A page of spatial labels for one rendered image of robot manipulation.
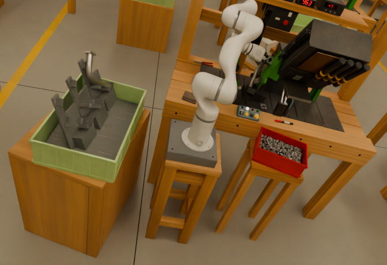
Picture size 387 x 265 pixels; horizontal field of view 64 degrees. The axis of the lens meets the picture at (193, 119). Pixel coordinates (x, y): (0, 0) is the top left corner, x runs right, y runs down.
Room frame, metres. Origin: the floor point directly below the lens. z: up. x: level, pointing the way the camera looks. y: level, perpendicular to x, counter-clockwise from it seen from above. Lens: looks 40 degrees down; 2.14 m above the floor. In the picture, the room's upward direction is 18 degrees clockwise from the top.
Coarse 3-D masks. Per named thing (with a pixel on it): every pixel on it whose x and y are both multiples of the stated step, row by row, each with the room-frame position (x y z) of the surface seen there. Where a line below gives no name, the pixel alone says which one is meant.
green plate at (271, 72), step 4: (280, 52) 1.98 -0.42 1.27; (276, 56) 1.98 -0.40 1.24; (276, 60) 1.94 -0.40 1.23; (280, 60) 1.89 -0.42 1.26; (272, 64) 1.95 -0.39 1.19; (276, 64) 1.90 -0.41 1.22; (280, 64) 1.91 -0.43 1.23; (268, 68) 1.96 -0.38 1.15; (272, 68) 1.91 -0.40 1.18; (276, 68) 1.91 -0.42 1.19; (264, 72) 1.96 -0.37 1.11; (268, 72) 1.91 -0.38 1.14; (272, 72) 1.90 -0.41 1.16; (276, 72) 1.91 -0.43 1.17; (264, 76) 1.92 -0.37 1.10; (268, 76) 1.89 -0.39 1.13; (272, 76) 1.91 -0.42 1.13; (276, 76) 1.91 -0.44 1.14; (276, 80) 1.91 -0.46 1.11
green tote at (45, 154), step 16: (80, 80) 1.47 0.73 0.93; (64, 96) 1.26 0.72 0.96; (128, 96) 1.53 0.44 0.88; (144, 96) 1.48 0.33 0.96; (48, 128) 1.06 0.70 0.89; (128, 128) 1.17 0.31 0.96; (32, 144) 0.90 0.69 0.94; (48, 144) 0.91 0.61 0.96; (128, 144) 1.20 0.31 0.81; (32, 160) 0.90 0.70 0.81; (48, 160) 0.91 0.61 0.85; (64, 160) 0.92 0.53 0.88; (80, 160) 0.92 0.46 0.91; (96, 160) 0.93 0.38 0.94; (112, 160) 0.94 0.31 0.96; (96, 176) 0.93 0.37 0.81; (112, 176) 0.94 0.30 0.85
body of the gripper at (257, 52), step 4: (252, 44) 1.99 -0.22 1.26; (252, 48) 1.96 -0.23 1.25; (256, 48) 1.98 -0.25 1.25; (260, 48) 1.99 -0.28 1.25; (264, 48) 2.01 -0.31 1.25; (248, 52) 1.95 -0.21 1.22; (252, 52) 1.95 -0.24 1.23; (256, 52) 1.96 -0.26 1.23; (260, 52) 1.97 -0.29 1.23; (264, 52) 1.99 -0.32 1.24; (248, 56) 1.95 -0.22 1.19; (252, 56) 1.93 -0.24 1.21; (256, 56) 1.94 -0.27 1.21; (260, 56) 1.96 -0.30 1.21; (256, 60) 1.94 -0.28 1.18; (260, 60) 1.94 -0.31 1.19
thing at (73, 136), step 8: (56, 96) 1.04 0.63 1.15; (56, 104) 1.01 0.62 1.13; (72, 104) 1.13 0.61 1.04; (56, 112) 1.01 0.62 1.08; (64, 112) 1.05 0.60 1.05; (72, 112) 1.10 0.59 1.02; (64, 120) 1.03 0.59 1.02; (72, 120) 1.08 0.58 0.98; (64, 128) 1.01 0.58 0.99; (72, 128) 1.06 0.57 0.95; (80, 128) 1.11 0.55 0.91; (88, 128) 1.12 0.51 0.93; (64, 136) 1.00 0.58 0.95; (72, 136) 1.04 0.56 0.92; (80, 136) 1.05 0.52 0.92; (88, 136) 1.09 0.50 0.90; (72, 144) 1.02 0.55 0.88; (80, 144) 1.04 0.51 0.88; (88, 144) 1.07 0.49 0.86
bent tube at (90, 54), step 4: (88, 52) 1.40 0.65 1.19; (92, 52) 1.41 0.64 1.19; (88, 56) 1.39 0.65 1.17; (92, 56) 1.41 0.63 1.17; (88, 60) 1.38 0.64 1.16; (88, 64) 1.36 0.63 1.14; (88, 68) 1.35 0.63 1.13; (88, 72) 1.34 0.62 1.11; (88, 76) 1.33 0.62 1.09; (92, 76) 1.35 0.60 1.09; (92, 80) 1.34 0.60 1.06; (96, 80) 1.37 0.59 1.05; (96, 84) 1.36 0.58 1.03; (100, 84) 1.39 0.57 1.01; (104, 84) 1.43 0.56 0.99; (108, 84) 1.47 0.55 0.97
